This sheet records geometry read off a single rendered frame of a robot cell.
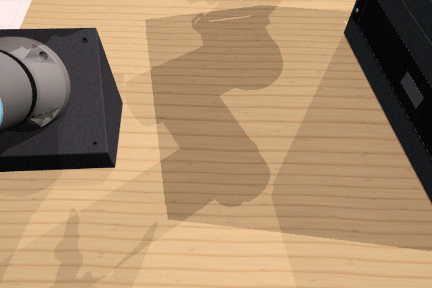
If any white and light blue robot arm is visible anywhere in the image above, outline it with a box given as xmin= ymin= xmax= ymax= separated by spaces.
xmin=0 ymin=37 xmax=70 ymax=134

